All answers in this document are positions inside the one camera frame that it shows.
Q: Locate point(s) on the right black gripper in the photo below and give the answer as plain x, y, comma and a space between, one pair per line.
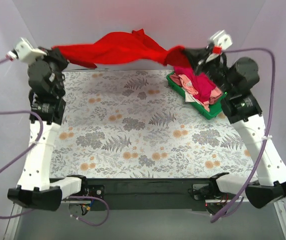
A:
194, 57

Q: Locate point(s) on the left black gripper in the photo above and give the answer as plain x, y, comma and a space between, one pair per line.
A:
56, 55

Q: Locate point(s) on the red t shirt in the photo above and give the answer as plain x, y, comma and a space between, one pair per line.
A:
122, 48

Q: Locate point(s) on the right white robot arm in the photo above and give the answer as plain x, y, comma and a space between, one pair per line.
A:
266, 182

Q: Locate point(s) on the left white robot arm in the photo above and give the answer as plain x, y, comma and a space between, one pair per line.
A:
34, 190

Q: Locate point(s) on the magenta t shirt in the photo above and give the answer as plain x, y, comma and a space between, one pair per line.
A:
200, 86

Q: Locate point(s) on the white garment in tray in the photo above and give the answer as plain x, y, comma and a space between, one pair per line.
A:
189, 98

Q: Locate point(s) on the pink t shirt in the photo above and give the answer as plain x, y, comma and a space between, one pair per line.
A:
175, 78

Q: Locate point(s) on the floral table cloth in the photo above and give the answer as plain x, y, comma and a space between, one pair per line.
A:
131, 124

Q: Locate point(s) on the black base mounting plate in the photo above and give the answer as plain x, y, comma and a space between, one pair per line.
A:
160, 193

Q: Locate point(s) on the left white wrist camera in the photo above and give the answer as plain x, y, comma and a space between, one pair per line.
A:
25, 52

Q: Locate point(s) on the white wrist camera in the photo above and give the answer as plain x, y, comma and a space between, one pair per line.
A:
221, 41
25, 52

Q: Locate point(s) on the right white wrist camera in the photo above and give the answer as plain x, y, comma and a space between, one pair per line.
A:
221, 41

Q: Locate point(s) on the aluminium frame rail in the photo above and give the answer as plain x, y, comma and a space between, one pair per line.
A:
186, 222

